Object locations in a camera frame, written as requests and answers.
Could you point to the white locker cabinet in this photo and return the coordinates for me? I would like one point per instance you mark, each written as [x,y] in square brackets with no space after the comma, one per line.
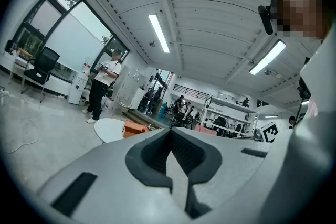
[128,86]

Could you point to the small white waste bin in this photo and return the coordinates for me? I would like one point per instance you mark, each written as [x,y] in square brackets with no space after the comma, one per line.
[82,101]

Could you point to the clear water jug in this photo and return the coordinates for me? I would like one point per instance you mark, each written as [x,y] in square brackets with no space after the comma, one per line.
[109,105]

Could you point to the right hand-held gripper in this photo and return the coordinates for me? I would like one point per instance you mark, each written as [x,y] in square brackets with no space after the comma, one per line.
[270,132]

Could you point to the black tripod stand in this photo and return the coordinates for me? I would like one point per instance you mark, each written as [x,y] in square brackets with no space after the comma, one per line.
[303,89]

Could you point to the ceiling dome sensor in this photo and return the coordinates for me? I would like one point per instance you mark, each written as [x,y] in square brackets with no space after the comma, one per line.
[152,44]

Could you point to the black head-worn camera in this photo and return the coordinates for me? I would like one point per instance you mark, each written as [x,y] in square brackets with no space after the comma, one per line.
[265,19]

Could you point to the pink jacket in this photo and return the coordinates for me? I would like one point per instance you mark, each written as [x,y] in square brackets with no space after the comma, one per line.
[206,129]

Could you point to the brown wooden platform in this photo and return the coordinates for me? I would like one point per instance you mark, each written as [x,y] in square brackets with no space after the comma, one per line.
[141,116]

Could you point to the person's white pink-print T-shirt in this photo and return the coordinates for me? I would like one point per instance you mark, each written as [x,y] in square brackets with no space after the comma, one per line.
[319,65]

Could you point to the white water dispenser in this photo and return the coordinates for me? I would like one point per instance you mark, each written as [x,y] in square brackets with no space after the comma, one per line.
[77,86]

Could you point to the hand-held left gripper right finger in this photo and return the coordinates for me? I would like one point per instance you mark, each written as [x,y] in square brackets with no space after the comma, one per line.
[225,165]

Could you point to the black office chair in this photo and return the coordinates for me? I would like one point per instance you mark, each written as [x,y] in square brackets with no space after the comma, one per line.
[42,68]

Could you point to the white metal shelf rack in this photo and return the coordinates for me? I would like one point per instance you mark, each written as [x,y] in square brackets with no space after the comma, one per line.
[228,118]

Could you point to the large black-framed window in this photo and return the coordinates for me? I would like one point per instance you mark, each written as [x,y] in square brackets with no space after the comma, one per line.
[71,39]

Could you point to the long ceiling light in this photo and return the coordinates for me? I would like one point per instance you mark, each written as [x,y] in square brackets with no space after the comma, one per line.
[158,32]
[267,57]

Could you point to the person's head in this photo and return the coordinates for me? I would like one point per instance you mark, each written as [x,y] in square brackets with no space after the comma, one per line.
[302,8]

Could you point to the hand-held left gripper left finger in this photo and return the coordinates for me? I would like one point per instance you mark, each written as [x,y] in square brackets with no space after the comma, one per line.
[113,181]

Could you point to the black mezzanine railing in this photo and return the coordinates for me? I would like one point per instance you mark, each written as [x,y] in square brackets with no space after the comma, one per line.
[187,91]

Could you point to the round white table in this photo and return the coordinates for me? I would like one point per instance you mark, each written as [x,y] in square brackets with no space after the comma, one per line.
[109,129]

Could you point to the orange wooden organiser box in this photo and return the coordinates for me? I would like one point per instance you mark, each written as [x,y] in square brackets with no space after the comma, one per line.
[134,129]

